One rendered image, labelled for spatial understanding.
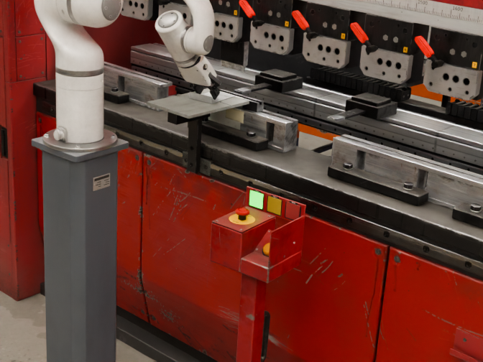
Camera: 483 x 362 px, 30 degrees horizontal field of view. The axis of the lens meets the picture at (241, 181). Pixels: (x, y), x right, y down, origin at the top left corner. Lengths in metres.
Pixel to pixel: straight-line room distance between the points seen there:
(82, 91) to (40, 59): 1.16
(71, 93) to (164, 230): 0.87
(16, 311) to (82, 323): 1.16
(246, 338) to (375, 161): 0.62
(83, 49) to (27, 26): 1.12
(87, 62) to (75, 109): 0.12
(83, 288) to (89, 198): 0.25
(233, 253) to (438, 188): 0.57
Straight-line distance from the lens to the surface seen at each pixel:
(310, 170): 2.60
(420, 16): 2.38
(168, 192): 2.95
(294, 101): 3.00
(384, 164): 2.52
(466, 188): 2.40
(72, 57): 2.26
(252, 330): 2.57
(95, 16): 2.20
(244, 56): 2.80
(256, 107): 2.79
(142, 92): 3.14
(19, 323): 3.55
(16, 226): 3.55
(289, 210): 2.47
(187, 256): 2.97
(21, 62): 3.38
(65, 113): 2.30
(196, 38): 2.53
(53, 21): 2.29
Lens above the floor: 1.75
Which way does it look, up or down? 21 degrees down
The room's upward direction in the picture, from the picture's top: 3 degrees clockwise
